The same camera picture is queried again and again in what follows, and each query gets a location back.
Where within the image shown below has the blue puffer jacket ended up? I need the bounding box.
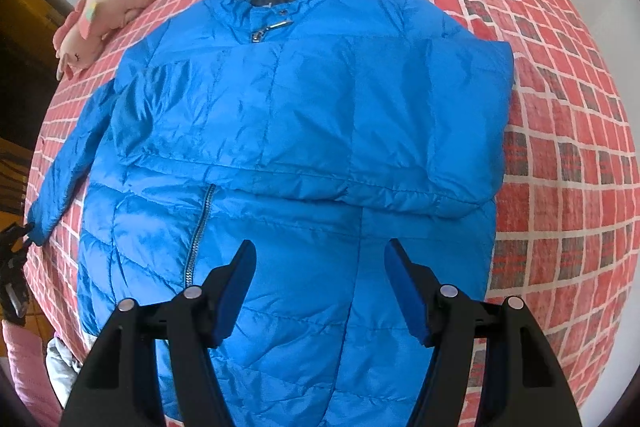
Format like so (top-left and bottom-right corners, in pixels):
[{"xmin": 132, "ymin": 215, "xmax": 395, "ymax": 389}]
[{"xmin": 28, "ymin": 0, "xmax": 514, "ymax": 426}]

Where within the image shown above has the pink quilted blanket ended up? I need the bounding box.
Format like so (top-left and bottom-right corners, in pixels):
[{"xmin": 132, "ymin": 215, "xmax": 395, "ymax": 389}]
[{"xmin": 2, "ymin": 320, "xmax": 63, "ymax": 426}]

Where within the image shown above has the red plaid bed sheet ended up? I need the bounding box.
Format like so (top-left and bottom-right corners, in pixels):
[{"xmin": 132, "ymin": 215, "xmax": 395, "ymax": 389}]
[{"xmin": 27, "ymin": 0, "xmax": 639, "ymax": 403}]

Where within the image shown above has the yellow wooden cabinet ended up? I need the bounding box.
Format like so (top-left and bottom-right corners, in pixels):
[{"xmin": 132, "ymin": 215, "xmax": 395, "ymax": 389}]
[{"xmin": 1, "ymin": 0, "xmax": 63, "ymax": 227}]

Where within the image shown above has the pink unicorn plush toy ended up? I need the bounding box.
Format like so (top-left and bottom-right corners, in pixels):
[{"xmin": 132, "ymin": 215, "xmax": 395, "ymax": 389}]
[{"xmin": 52, "ymin": 0, "xmax": 155, "ymax": 81}]

